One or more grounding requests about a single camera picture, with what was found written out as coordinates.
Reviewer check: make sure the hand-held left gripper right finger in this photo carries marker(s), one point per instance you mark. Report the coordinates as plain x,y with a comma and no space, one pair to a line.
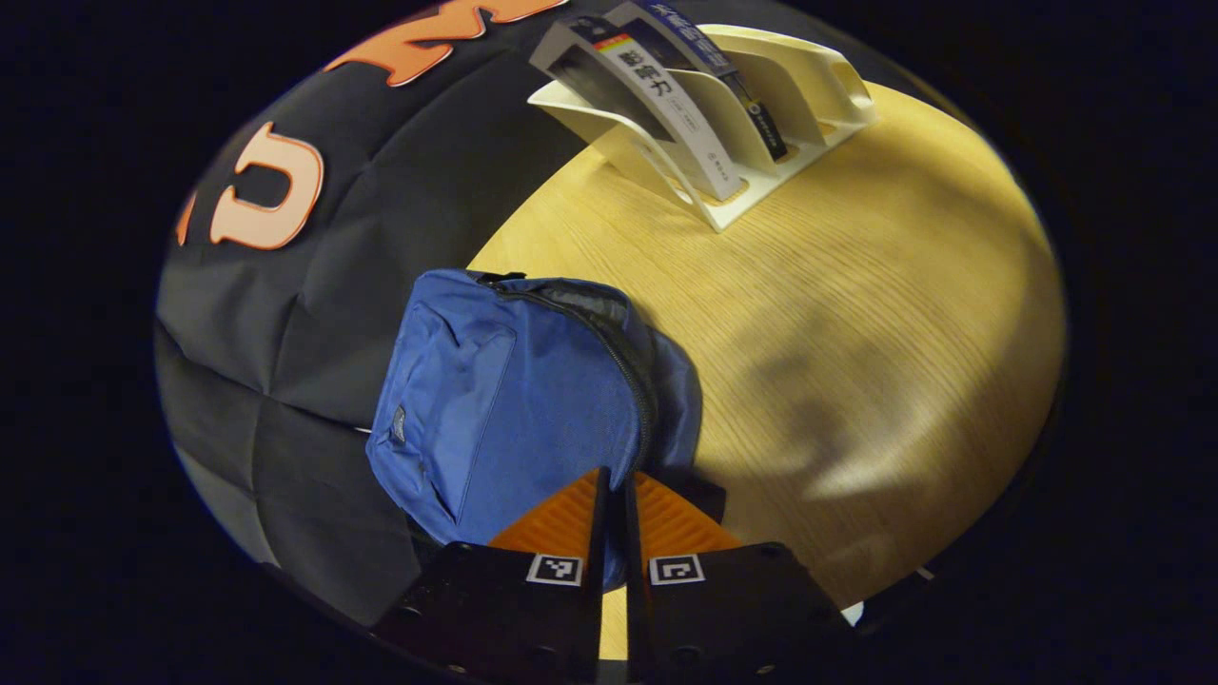
636,599

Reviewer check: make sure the white spine book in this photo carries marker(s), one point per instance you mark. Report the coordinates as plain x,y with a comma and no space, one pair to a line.
666,105

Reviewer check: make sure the white bookshelf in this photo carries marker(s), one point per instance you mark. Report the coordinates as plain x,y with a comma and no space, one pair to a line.
809,105

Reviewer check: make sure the black backdrop cloth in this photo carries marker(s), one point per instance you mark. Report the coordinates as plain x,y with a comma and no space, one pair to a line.
362,285

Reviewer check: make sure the blue schoolbag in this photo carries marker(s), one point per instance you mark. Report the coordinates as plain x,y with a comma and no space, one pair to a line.
514,400

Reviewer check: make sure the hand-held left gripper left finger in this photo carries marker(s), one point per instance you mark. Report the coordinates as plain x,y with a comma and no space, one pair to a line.
595,599

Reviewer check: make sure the blue cover book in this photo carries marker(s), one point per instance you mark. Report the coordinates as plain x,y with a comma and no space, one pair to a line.
704,48

